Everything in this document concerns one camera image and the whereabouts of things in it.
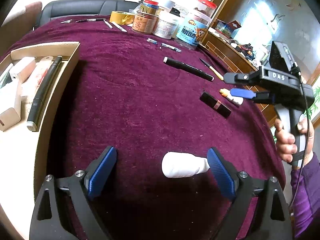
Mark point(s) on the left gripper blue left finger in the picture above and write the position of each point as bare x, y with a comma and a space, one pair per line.
98, 171

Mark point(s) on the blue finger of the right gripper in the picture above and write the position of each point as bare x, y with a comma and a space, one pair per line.
251, 78
256, 97

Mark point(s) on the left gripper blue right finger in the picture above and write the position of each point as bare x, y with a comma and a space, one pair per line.
224, 173

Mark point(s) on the white bottle orange cap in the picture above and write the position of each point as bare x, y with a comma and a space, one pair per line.
233, 99

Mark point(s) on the black gold lipstick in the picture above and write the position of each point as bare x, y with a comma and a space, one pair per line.
215, 104

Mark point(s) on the black marker white cap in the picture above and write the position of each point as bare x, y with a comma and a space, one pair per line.
187, 68

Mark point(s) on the white small bottle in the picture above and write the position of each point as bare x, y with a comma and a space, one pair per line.
183, 165

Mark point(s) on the purple right sleeve forearm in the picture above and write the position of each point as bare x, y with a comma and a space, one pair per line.
305, 186

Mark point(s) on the right hand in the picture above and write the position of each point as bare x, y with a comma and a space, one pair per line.
285, 144

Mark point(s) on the yellow black pen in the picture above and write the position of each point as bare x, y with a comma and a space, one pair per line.
212, 69

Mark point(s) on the wooden brick-pattern cabinet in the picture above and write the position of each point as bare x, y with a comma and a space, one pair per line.
235, 63

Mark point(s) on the colourful box on cabinet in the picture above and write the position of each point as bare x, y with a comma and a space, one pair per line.
227, 29

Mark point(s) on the silver blue tube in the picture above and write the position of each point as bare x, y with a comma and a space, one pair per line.
171, 47

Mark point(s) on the clear jar blue label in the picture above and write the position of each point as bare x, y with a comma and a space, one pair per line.
192, 30

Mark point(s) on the maroon velvet tablecloth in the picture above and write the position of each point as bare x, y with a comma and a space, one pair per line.
121, 94

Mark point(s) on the red lid clear jar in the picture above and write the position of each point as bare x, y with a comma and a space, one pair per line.
206, 7

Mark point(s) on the white plastic tub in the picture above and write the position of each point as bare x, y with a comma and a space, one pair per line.
166, 25

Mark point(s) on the cardboard tray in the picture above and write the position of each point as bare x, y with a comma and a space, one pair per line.
28, 105

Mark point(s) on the small blue battery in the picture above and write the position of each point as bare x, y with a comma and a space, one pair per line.
151, 41

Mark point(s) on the black marker grey cap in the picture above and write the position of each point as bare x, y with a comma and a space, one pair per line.
40, 96

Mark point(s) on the brown tin can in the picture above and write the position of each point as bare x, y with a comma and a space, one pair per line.
144, 23

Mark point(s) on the small jar red blue lid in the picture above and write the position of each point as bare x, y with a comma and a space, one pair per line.
149, 7

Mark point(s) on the white pen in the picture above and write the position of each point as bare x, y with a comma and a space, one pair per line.
119, 27

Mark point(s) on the clear pack pink items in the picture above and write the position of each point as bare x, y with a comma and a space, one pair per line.
32, 83

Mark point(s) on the yellow tape roll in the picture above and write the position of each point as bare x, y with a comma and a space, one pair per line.
122, 18

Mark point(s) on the white square charger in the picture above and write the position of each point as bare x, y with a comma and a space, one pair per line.
22, 69

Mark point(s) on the thin white stick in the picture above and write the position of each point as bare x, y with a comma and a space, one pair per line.
108, 24

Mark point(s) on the small metal clip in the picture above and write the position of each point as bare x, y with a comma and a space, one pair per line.
67, 21

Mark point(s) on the brown upholstered armchair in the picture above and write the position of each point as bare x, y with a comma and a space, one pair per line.
17, 25

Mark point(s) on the black leather sofa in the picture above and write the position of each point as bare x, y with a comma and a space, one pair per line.
63, 8

